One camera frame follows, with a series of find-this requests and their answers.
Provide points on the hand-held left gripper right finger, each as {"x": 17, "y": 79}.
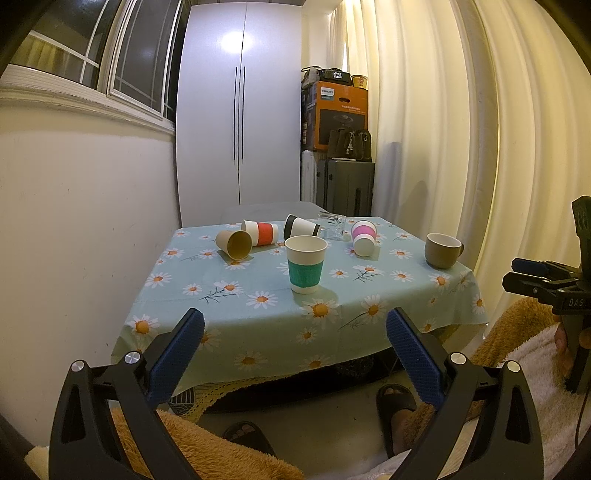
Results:
{"x": 415, "y": 360}

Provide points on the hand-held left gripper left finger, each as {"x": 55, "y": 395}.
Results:
{"x": 178, "y": 353}

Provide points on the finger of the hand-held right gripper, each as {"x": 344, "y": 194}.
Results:
{"x": 526, "y": 266}
{"x": 531, "y": 287}

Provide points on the brown paper cup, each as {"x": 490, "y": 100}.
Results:
{"x": 234, "y": 244}

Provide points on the white cup with pink sleeve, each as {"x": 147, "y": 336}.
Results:
{"x": 363, "y": 237}

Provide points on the white cup with teal sleeve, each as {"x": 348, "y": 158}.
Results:
{"x": 305, "y": 272}

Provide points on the white cup with red sleeve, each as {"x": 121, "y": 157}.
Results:
{"x": 261, "y": 233}

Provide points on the clear glass cup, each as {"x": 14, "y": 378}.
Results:
{"x": 333, "y": 226}

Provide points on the white cup with black sleeve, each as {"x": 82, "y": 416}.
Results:
{"x": 300, "y": 227}

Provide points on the person's right hand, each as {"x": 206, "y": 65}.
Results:
{"x": 562, "y": 344}

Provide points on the black slipper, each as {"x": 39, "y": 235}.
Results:
{"x": 397, "y": 404}
{"x": 258, "y": 443}

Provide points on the yellow lace table cover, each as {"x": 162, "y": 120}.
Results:
{"x": 207, "y": 392}

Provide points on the person's right foot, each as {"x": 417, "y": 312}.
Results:
{"x": 404, "y": 427}

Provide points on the person's foot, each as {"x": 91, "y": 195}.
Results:
{"x": 242, "y": 431}
{"x": 404, "y": 427}

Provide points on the brown ceramic mug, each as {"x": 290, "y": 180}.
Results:
{"x": 441, "y": 251}

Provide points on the person's left foot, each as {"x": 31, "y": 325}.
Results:
{"x": 242, "y": 431}

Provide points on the blue daisy print tablecloth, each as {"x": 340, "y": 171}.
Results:
{"x": 258, "y": 281}

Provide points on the brown fleece blanket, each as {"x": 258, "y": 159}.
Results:
{"x": 221, "y": 454}

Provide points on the cream curtain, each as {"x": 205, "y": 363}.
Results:
{"x": 485, "y": 138}

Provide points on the dark grey suitcase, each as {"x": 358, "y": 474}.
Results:
{"x": 344, "y": 187}

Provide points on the dark handbag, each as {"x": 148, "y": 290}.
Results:
{"x": 348, "y": 145}

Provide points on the white wardrobe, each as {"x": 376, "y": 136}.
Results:
{"x": 207, "y": 138}

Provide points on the orange cardboard box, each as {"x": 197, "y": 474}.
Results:
{"x": 341, "y": 110}

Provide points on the yellow bowl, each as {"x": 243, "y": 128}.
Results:
{"x": 359, "y": 81}

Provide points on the black bag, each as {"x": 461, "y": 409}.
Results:
{"x": 325, "y": 75}

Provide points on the window with white frame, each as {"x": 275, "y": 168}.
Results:
{"x": 134, "y": 60}

